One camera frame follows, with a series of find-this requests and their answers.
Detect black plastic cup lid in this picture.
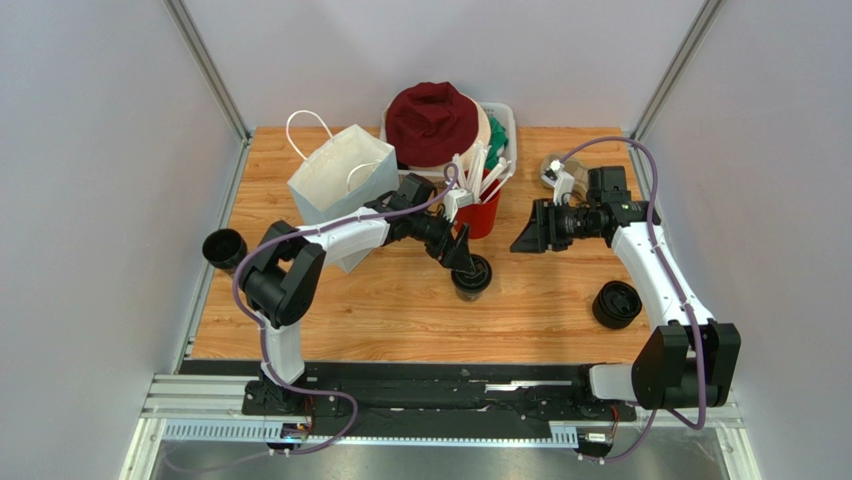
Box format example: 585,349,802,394
450,254,493,295

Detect white paper bag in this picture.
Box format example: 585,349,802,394
286,110,402,274

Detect translucent dark plastic cup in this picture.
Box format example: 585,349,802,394
455,284,488,302

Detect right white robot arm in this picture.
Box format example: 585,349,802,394
510,167,741,410

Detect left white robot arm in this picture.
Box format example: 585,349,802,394
231,174,493,413

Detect red cup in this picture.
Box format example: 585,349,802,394
454,181,501,240

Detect bottom pulp cup carrier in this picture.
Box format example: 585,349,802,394
539,151,589,203

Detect beige hat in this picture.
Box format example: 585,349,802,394
407,101,491,173

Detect maroon bucket hat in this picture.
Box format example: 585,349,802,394
384,82,481,168

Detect green cloth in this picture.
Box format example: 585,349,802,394
485,115,508,170

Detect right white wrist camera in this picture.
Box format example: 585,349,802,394
539,159,575,205

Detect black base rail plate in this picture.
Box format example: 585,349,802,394
178,360,637,440

